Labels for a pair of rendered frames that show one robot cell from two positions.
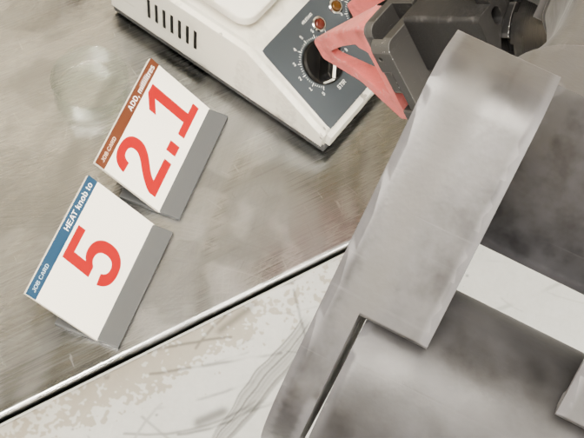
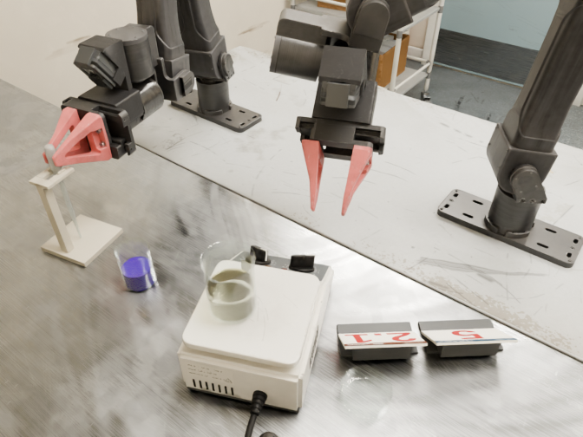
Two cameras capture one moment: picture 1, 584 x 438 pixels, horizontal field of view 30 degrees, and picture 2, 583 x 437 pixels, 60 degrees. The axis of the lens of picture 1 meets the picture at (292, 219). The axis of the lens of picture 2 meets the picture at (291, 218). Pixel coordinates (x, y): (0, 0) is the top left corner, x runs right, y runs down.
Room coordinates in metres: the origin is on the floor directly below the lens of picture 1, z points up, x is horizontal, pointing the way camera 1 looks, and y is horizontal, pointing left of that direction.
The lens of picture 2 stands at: (0.55, 0.42, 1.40)
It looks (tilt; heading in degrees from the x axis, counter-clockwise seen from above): 40 degrees down; 257
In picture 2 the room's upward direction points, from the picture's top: straight up
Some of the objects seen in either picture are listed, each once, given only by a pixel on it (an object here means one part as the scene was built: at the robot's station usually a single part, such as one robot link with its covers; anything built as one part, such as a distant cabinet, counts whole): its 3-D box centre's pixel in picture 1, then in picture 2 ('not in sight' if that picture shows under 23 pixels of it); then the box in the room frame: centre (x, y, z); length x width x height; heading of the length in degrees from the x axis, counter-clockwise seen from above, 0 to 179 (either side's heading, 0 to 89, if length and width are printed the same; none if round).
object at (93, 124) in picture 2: not in sight; (72, 141); (0.70, -0.20, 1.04); 0.09 x 0.07 x 0.07; 52
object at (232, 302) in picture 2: not in sight; (229, 284); (0.53, 0.08, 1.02); 0.06 x 0.05 x 0.08; 65
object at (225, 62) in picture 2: not in sight; (210, 64); (0.49, -0.51, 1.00); 0.09 x 0.06 x 0.06; 149
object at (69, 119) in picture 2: not in sight; (79, 143); (0.69, -0.20, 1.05); 0.09 x 0.07 x 0.07; 52
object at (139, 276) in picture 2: not in sight; (136, 265); (0.64, -0.07, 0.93); 0.04 x 0.04 x 0.06
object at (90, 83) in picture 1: (90, 84); (365, 393); (0.41, 0.16, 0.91); 0.06 x 0.06 x 0.02
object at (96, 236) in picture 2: not in sight; (71, 206); (0.72, -0.17, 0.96); 0.08 x 0.08 x 0.13; 52
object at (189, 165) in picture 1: (163, 138); (379, 334); (0.37, 0.10, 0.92); 0.09 x 0.06 x 0.04; 169
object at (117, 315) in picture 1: (102, 262); (465, 331); (0.27, 0.12, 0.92); 0.09 x 0.06 x 0.04; 169
